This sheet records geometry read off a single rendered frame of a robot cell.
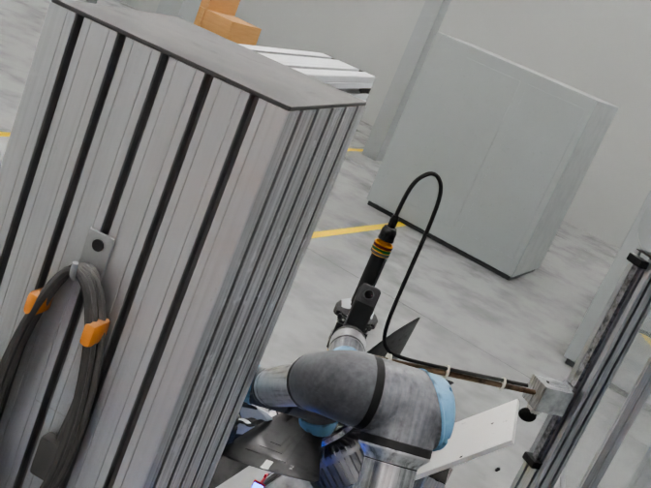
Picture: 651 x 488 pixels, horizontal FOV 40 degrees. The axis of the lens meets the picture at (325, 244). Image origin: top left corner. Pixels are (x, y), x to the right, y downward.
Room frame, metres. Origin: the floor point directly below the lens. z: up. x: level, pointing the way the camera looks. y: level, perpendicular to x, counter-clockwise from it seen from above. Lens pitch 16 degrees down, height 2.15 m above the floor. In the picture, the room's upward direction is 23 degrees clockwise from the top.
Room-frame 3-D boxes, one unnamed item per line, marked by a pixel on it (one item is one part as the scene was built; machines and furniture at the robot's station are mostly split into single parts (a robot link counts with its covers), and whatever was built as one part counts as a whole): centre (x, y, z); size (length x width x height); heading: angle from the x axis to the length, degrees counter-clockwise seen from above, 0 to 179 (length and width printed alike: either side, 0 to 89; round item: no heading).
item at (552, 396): (2.19, -0.68, 1.37); 0.10 x 0.07 x 0.08; 116
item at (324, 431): (1.63, -0.11, 1.37); 0.11 x 0.08 x 0.11; 105
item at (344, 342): (1.64, -0.12, 1.47); 0.11 x 0.08 x 0.09; 1
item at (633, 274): (2.21, -0.73, 1.48); 0.05 x 0.03 x 0.62; 26
